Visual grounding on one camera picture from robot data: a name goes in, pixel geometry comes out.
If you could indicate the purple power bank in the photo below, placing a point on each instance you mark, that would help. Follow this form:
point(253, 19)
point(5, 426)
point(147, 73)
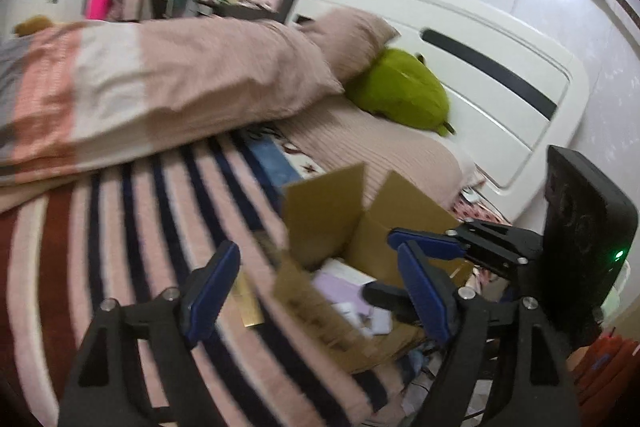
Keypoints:
point(337, 289)

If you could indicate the pink gift bag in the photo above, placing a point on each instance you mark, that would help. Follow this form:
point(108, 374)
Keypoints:
point(98, 0)

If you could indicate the striped pink grey duvet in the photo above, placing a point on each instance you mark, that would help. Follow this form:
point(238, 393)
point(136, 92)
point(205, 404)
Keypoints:
point(175, 82)

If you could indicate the pink ribbed pillow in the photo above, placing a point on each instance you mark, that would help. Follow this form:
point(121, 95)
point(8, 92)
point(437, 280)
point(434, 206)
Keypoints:
point(350, 39)

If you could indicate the blue printed blanket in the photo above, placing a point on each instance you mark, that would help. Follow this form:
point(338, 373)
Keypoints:
point(272, 159)

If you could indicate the brown teddy bear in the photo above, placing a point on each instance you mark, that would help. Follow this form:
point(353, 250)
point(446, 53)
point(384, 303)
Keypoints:
point(32, 26)

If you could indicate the striped fleece blanket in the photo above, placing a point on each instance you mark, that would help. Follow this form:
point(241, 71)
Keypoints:
point(125, 232)

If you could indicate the green plush toy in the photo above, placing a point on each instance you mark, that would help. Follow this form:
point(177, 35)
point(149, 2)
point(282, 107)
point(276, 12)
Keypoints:
point(400, 92)

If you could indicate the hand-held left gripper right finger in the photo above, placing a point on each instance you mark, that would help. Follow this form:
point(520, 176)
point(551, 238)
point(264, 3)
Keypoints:
point(425, 292)

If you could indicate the white bed headboard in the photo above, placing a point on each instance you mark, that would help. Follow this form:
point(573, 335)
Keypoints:
point(500, 57)

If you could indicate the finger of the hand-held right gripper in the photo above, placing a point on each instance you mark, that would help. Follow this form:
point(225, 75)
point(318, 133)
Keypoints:
point(435, 244)
point(387, 299)

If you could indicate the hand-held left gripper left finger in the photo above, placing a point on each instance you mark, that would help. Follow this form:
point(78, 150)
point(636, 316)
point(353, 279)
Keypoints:
point(210, 292)

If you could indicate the brown cardboard box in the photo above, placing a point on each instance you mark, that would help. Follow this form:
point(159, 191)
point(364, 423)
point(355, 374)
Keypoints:
point(325, 212)

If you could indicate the orange backpack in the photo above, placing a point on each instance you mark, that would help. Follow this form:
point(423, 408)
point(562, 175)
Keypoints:
point(607, 367)

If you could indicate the pink ribbed bed sheet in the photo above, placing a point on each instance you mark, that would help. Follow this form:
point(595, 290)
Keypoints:
point(380, 147)

